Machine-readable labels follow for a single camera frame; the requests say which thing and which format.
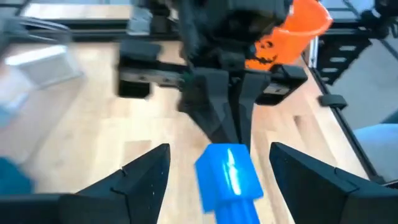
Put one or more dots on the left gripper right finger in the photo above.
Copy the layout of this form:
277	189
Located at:
311	193

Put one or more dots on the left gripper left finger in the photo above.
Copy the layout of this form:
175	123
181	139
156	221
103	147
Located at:
130	193

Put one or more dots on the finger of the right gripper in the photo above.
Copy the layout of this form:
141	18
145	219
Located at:
252	99
211	105

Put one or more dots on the blue toy block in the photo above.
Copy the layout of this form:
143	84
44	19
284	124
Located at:
228	180

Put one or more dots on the playing card box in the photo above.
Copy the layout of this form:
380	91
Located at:
43	65

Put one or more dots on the orange pumpkin bucket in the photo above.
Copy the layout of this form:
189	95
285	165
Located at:
298	37

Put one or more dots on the black equipment block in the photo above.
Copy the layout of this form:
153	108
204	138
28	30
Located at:
335	53

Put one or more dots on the teal plastic bin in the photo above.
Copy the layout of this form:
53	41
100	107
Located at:
14	177

